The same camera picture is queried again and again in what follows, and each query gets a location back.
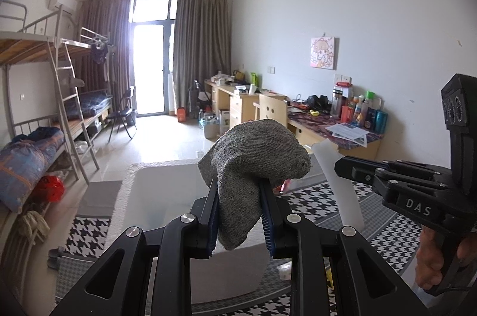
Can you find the bucket with water bottles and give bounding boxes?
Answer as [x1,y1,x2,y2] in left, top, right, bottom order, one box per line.
[197,109,220,140]

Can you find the glass balcony door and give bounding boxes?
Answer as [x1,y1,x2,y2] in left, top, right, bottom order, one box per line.
[128,0,179,117]

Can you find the wooden smiley chair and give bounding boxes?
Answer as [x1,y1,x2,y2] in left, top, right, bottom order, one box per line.
[253,94,289,132]

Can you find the blue bedding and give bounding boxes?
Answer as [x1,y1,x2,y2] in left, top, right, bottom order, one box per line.
[76,90,113,119]

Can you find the houndstooth table cloth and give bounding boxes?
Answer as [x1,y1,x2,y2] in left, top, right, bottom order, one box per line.
[56,185,477,316]

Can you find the person's right hand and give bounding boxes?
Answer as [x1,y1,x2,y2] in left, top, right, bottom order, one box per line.
[415,228,477,290]

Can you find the black folding chair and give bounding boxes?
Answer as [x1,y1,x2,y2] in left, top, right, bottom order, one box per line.
[107,86,138,143]

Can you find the white carton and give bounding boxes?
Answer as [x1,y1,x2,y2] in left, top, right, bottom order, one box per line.
[218,109,231,134]

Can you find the wooden desk with patterned cover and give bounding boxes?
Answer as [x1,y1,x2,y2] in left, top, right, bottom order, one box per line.
[287,107,384,161]

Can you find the printed paper sheets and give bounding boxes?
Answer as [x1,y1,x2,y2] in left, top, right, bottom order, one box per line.
[324,122,370,147]

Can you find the metal bed ladder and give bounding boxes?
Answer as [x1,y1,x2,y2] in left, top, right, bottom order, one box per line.
[52,40,100,184]

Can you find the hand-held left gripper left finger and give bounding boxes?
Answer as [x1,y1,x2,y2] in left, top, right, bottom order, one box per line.
[48,178,220,316]

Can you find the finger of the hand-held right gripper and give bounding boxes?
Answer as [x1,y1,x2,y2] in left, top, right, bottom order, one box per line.
[334,156,397,194]
[384,159,453,179]

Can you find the blue orange plaid quilt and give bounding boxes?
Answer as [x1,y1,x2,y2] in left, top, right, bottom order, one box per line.
[0,128,66,214]

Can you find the white foam box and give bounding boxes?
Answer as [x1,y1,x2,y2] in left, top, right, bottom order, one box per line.
[106,157,295,305]

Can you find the cluster of toiletry bottles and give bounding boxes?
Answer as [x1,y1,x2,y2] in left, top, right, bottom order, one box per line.
[332,85,389,134]

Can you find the wooden desk with drawers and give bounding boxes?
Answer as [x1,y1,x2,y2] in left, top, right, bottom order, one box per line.
[204,79,289,132]

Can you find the large metal bunk bed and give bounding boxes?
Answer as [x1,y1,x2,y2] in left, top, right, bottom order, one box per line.
[0,0,101,212]

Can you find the white air conditioner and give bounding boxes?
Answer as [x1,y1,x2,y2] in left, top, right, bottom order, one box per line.
[47,0,78,16]

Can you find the small metal bunk bed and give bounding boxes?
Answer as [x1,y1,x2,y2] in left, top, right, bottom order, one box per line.
[60,27,117,138]

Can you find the grey slippers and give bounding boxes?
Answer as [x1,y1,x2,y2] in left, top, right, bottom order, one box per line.
[48,247,65,270]

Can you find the black headphones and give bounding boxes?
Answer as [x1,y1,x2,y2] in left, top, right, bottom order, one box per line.
[306,94,332,111]

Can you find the pink wall picture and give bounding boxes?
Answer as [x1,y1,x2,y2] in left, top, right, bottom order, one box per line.
[309,36,336,71]

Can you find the beige rope bundle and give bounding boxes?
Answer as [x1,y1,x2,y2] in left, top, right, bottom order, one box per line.
[18,210,51,246]

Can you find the red plastic bag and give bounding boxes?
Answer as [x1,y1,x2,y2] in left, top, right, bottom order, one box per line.
[35,175,65,203]

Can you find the grey knit sock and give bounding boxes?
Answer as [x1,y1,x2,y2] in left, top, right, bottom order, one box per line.
[197,118,312,251]

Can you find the dark hanging garment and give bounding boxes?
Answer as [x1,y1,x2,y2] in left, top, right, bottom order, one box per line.
[89,44,109,65]

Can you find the brown curtain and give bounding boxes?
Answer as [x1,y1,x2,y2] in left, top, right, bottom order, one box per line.
[78,0,133,115]
[172,0,233,117]

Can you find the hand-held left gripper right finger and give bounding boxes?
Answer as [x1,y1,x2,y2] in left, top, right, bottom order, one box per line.
[259,179,429,316]

